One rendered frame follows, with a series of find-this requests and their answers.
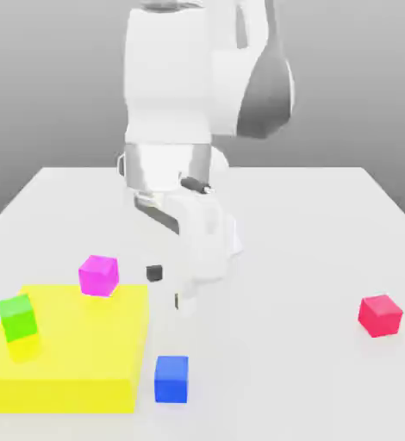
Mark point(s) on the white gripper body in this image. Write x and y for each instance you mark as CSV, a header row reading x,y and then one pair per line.
x,y
199,237

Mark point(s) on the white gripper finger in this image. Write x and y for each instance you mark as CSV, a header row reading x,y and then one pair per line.
x,y
186,296
153,273

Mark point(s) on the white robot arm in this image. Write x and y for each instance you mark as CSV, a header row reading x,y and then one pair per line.
x,y
168,86

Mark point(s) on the small magenta cube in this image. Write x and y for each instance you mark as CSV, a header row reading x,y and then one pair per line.
x,y
98,277

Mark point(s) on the small blue cube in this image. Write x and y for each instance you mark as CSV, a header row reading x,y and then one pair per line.
x,y
171,379

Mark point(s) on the small green cube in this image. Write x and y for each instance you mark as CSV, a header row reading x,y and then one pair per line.
x,y
18,318

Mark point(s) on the small yellow cube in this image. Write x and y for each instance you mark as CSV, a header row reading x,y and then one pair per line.
x,y
25,349

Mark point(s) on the small red cube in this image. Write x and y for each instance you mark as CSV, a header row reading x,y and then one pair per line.
x,y
380,317

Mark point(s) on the large yellow box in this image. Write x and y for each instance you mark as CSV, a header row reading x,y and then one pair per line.
x,y
71,358

